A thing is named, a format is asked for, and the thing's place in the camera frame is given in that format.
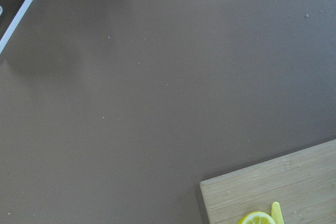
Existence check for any lemon slice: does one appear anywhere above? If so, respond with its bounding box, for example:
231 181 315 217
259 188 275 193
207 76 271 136
238 211 275 224

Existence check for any yellow plastic knife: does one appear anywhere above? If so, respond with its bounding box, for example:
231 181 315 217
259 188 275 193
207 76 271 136
271 202 285 224

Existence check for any wooden cutting board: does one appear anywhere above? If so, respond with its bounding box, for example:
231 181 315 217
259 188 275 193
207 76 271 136
200 140 335 223

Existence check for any white wire cup rack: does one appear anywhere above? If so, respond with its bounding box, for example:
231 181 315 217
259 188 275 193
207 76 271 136
1 0 33 51

